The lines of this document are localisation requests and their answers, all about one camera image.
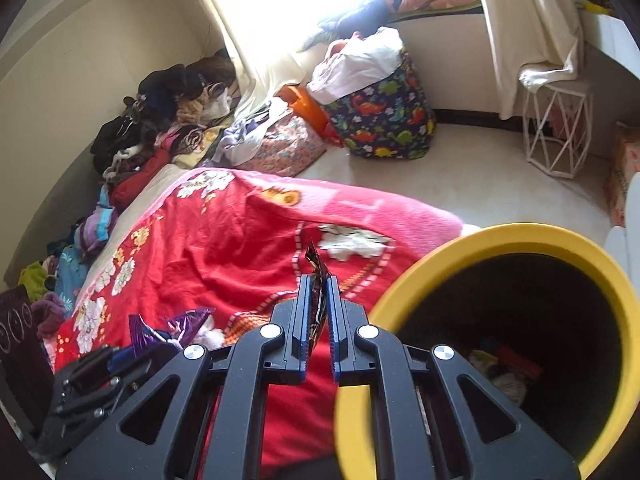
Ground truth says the cream curtain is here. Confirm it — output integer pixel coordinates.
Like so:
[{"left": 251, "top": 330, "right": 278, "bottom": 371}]
[
  {"left": 198, "top": 0, "right": 322, "bottom": 114},
  {"left": 482, "top": 0, "right": 584, "bottom": 119}
]

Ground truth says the white plastic bag in basket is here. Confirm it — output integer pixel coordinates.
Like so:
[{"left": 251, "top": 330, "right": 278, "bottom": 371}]
[{"left": 307, "top": 27, "right": 404, "bottom": 105}]

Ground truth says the white wire side table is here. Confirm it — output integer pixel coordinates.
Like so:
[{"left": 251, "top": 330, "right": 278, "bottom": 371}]
[{"left": 522, "top": 79, "right": 593, "bottom": 180}]

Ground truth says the red floral blanket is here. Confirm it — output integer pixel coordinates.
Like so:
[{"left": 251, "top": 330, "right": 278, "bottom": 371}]
[{"left": 53, "top": 167, "right": 467, "bottom": 480}]

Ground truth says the pile of dark clothes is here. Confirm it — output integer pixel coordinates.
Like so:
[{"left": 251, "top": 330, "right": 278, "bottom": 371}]
[{"left": 89, "top": 49, "right": 241, "bottom": 212}]

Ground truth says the left cream curtain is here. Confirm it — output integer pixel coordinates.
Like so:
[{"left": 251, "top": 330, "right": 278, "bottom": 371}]
[{"left": 198, "top": 0, "right": 322, "bottom": 114}]

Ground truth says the purple foil snack wrapper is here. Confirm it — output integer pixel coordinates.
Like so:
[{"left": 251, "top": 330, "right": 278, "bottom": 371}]
[{"left": 128, "top": 308, "right": 213, "bottom": 356}]

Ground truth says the dark candy wrapper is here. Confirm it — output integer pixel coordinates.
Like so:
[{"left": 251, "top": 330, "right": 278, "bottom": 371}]
[{"left": 305, "top": 243, "right": 331, "bottom": 356}]

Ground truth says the floral fabric bag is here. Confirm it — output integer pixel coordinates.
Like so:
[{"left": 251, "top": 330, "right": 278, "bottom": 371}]
[{"left": 236, "top": 115, "right": 326, "bottom": 177}]

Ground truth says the white dresser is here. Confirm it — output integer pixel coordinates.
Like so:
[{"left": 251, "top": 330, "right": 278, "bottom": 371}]
[{"left": 579, "top": 10, "right": 640, "bottom": 79}]

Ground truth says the orange bag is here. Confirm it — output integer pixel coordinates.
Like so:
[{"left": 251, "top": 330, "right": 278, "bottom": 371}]
[{"left": 274, "top": 84, "right": 343, "bottom": 146}]

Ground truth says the dinosaur print laundry basket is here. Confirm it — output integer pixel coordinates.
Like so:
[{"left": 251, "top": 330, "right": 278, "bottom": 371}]
[{"left": 321, "top": 50, "right": 436, "bottom": 160}]

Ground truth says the right cream curtain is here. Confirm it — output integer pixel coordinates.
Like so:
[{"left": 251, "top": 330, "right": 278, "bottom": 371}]
[{"left": 482, "top": 0, "right": 584, "bottom": 119}]

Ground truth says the navy blue jacket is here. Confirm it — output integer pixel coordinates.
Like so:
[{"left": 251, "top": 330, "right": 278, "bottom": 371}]
[{"left": 335, "top": 0, "right": 390, "bottom": 39}]

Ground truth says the yellow rimmed trash bin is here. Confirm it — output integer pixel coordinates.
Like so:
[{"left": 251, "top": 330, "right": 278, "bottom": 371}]
[{"left": 335, "top": 223, "right": 639, "bottom": 479}]

